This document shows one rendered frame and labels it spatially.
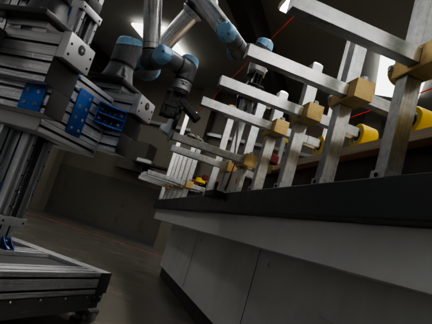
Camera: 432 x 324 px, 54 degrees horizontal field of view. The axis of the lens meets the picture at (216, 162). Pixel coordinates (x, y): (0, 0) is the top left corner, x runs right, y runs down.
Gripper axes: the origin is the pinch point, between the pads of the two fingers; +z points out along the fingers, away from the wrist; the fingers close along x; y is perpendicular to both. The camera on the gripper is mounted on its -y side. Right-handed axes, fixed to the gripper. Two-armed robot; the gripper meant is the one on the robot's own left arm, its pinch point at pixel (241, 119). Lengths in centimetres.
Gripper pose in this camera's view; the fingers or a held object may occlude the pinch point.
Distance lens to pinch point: 178.0
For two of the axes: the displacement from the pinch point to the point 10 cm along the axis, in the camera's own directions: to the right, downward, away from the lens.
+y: 2.5, -1.0, -9.6
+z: -2.9, 9.4, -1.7
